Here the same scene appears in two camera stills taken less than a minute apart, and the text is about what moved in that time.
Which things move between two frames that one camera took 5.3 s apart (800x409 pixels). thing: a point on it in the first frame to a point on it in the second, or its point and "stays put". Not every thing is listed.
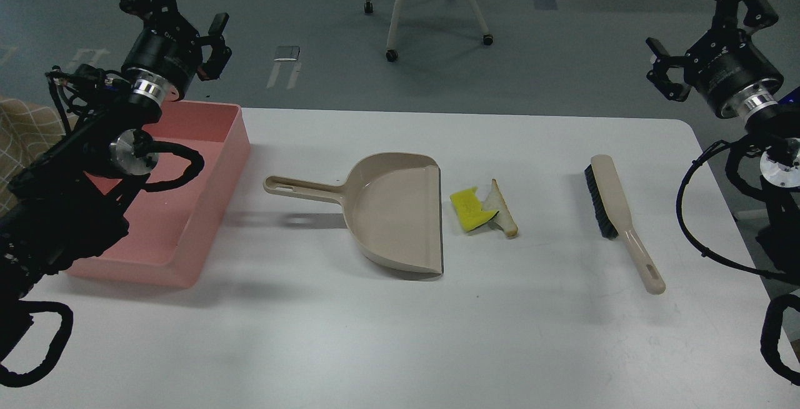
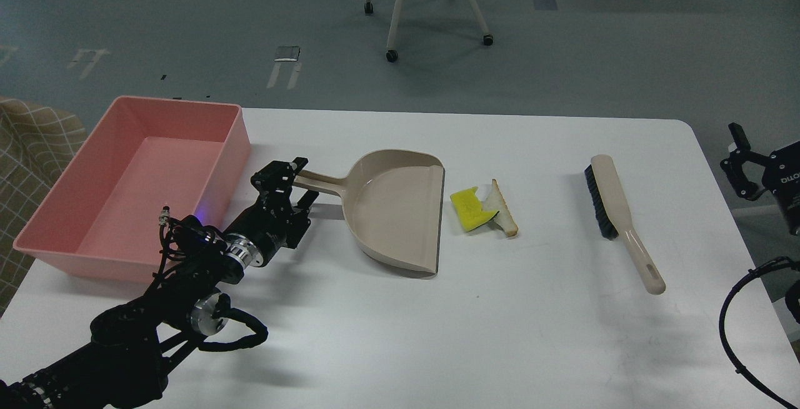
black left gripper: (169, 50) to (266, 228)
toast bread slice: (496, 201) stays put
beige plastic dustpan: (392, 204) stays put
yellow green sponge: (468, 207) stays put
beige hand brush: (614, 217) stays put
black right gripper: (724, 62) to (782, 176)
